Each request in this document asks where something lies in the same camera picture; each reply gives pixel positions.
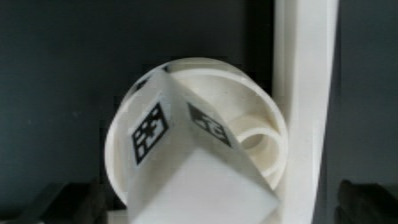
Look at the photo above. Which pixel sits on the white round stool seat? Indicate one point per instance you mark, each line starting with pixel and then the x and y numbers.
pixel 223 85

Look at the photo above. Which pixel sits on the white right fence rail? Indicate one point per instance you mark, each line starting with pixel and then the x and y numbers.
pixel 305 39

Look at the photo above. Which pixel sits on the white stool leg with tag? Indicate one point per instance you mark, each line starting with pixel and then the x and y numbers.
pixel 195 182

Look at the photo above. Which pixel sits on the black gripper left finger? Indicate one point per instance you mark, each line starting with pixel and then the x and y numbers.
pixel 69 204

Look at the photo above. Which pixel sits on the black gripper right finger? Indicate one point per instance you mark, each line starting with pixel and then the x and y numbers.
pixel 367 203

